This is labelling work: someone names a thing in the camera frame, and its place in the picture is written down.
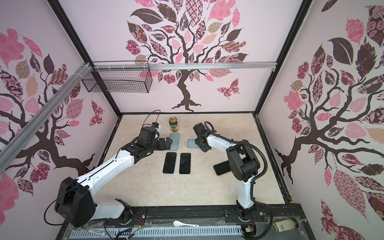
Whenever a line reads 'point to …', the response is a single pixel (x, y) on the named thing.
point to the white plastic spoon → (177, 223)
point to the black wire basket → (119, 80)
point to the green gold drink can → (173, 124)
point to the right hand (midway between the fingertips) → (198, 142)
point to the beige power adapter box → (284, 225)
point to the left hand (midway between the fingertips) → (165, 142)
